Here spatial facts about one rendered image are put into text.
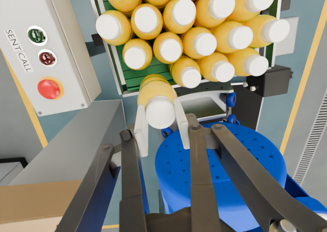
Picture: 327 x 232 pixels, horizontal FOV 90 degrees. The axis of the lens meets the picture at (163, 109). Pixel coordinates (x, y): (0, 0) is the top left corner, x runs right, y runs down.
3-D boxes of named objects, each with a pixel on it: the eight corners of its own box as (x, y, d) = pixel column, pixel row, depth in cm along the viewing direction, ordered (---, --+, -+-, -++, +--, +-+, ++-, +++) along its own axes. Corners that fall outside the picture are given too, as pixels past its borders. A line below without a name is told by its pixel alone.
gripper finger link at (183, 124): (180, 124, 15) (188, 122, 15) (172, 98, 21) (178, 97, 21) (184, 150, 16) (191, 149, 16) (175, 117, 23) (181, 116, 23)
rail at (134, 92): (124, 94, 47) (122, 97, 44) (123, 91, 46) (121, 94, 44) (263, 67, 46) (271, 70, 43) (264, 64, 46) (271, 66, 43)
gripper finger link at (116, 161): (138, 164, 14) (104, 170, 14) (140, 133, 19) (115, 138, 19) (134, 151, 14) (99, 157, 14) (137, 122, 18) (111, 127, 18)
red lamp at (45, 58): (45, 65, 28) (40, 67, 27) (38, 52, 27) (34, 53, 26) (57, 63, 28) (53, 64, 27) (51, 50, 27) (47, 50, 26)
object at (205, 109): (179, 108, 52) (186, 129, 41) (178, 101, 51) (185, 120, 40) (210, 103, 52) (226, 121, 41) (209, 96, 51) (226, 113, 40)
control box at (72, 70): (63, 98, 41) (37, 117, 32) (21, 7, 33) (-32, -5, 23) (102, 91, 41) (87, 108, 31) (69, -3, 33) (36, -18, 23)
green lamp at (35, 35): (34, 44, 27) (29, 44, 26) (27, 29, 26) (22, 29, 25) (47, 42, 27) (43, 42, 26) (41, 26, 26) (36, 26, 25)
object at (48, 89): (46, 99, 31) (42, 101, 29) (36, 80, 29) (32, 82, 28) (64, 95, 30) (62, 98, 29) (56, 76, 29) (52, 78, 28)
